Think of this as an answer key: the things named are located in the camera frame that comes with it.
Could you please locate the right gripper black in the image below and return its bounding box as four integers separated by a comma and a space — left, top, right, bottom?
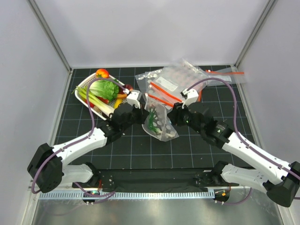
167, 99, 203, 135

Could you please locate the clear dotted zip bag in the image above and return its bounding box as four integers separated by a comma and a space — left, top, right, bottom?
142, 97, 179, 142

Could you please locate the green lettuce head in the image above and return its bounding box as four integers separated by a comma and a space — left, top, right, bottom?
90, 80, 119, 101

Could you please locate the white perforated plastic basket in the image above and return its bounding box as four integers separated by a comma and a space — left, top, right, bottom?
77, 73, 129, 120

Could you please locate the green onion stalk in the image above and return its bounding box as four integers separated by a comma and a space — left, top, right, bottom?
147, 107, 162, 135

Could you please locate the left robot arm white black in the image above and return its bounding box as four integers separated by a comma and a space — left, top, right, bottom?
27, 103, 149, 193

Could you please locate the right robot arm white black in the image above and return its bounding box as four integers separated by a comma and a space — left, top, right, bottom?
167, 102, 300, 207

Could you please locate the pile of zip bags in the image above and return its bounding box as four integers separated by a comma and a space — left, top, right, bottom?
135, 59, 209, 110

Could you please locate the flat zip bag red zipper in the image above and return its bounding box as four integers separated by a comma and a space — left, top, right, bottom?
205, 67, 246, 85

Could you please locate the yellow pepper piece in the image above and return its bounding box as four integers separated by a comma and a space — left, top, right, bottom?
114, 98, 123, 109

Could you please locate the dark red sausage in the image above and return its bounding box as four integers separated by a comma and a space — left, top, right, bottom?
123, 84, 134, 91

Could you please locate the red chili pepper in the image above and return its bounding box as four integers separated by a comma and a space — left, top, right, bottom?
85, 100, 94, 108

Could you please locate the black grid cutting mat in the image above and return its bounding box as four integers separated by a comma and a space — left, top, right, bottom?
54, 68, 254, 169

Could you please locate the orange red tomato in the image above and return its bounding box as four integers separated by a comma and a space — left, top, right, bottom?
95, 68, 110, 78

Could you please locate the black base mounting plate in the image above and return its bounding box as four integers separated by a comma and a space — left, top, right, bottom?
79, 168, 229, 193

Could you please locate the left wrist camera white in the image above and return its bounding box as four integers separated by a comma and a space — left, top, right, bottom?
126, 90, 142, 109

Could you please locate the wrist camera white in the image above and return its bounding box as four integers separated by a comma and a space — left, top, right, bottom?
126, 90, 142, 109
180, 89, 202, 109

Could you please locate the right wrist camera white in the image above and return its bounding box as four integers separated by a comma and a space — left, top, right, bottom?
180, 89, 202, 109

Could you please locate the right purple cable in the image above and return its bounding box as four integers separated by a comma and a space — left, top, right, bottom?
185, 78, 300, 206

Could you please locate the purple cable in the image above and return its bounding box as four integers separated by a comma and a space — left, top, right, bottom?
185, 78, 300, 206
31, 78, 132, 204

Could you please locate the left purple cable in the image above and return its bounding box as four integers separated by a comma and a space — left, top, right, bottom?
31, 78, 132, 204

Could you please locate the slotted cable duct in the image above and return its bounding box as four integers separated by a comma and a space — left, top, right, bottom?
39, 189, 215, 200

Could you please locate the left aluminium frame post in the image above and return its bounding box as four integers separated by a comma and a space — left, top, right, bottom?
27, 0, 72, 73

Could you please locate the aluminium frame post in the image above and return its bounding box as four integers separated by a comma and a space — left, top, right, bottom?
27, 0, 72, 73
234, 0, 278, 68

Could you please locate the right aluminium frame post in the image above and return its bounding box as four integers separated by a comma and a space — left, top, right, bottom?
234, 0, 278, 68

